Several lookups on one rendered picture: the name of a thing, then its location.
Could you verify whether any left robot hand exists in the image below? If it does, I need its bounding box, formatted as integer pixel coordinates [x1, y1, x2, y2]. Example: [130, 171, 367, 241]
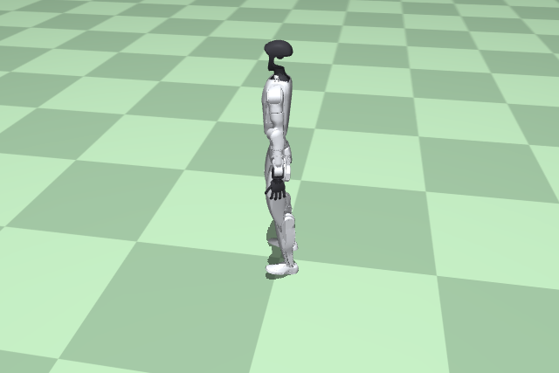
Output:
[265, 168, 286, 200]

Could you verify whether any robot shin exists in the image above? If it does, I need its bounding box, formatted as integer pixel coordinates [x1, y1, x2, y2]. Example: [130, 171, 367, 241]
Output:
[274, 217, 295, 267]
[285, 192, 292, 213]

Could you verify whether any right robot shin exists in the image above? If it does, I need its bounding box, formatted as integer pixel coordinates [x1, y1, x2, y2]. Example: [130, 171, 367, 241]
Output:
[285, 192, 292, 213]

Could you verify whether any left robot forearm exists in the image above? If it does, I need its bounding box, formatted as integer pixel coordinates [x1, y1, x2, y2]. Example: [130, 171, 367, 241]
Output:
[270, 130, 285, 176]

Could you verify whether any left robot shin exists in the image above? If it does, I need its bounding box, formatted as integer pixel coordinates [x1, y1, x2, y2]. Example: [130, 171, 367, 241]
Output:
[274, 217, 295, 267]

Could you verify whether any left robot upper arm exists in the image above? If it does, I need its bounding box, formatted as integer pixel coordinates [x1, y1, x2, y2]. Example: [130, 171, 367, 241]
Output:
[266, 86, 284, 141]

